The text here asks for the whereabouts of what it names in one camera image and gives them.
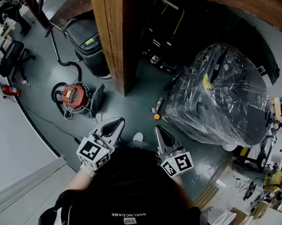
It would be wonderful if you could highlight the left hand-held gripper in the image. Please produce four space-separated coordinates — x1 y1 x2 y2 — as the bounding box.
75 116 126 172

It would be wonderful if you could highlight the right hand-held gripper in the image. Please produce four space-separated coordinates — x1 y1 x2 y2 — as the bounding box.
152 124 196 180

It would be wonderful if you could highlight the red vacuum cleaner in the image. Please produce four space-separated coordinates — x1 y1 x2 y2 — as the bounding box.
50 81 94 119

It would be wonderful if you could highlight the person's right forearm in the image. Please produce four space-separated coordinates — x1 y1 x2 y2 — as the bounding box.
171 174 196 208

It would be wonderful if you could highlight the person's left forearm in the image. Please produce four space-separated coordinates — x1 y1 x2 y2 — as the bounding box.
64 162 98 193

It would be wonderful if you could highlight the black flat floor nozzle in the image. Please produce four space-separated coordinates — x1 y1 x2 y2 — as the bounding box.
90 83 106 113

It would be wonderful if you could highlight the person's black shirt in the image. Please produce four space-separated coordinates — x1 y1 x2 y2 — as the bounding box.
38 142 216 225

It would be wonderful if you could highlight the stack of wooden planks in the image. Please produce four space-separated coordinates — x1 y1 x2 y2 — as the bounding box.
193 181 220 210

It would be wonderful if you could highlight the plastic-wrapped black machine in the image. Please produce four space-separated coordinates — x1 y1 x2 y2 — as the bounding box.
164 40 275 148

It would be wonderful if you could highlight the grey floor scrubber machine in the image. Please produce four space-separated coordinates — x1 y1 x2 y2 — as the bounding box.
62 17 115 80

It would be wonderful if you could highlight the black exercise machine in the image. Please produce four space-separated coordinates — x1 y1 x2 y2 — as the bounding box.
231 127 282 175

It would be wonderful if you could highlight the red fire extinguisher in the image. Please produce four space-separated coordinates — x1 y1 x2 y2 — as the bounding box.
0 82 22 97

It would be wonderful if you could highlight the cardboard box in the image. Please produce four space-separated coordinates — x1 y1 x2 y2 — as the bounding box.
228 206 248 225

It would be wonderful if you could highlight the black office chair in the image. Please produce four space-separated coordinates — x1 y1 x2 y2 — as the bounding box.
0 40 37 84

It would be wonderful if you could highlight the large black cover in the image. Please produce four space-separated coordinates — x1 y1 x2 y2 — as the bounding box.
226 17 282 86

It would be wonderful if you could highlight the white desk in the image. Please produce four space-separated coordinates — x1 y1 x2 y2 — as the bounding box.
0 21 14 56

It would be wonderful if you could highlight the black power cable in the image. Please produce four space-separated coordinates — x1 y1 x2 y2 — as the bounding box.
0 94 84 144

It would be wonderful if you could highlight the light brown wooden post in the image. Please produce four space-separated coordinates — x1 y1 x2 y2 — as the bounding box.
84 0 143 97

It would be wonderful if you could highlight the black vacuum hose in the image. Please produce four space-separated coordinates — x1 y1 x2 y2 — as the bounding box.
43 21 85 84

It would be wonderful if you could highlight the black machine with yellow cable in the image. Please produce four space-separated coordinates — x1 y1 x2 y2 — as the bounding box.
139 0 200 76

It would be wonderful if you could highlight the dark wooden stair stringer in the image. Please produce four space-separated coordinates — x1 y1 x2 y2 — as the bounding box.
16 0 95 33

